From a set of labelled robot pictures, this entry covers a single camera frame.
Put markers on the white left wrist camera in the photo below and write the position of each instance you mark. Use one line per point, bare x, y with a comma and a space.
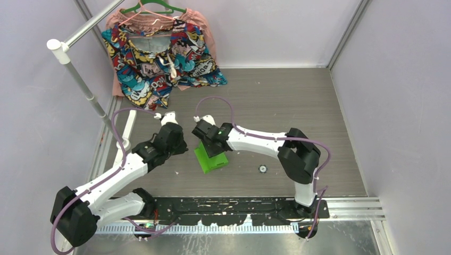
166, 118

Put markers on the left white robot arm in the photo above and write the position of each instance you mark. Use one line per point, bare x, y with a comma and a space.
78, 213

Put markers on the green clothes hanger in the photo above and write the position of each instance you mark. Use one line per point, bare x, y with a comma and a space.
156, 6

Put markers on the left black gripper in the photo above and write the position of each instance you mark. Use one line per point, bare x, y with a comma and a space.
182, 148

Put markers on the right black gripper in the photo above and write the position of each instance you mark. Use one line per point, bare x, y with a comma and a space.
211, 152

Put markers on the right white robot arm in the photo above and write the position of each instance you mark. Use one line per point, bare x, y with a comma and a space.
298, 155

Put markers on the colorful patterned shirt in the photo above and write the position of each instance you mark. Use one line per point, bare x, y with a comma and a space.
151, 55

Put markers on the metal clothes rack pole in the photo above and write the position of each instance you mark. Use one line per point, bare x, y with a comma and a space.
60, 51

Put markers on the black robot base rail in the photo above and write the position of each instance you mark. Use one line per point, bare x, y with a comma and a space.
232, 211

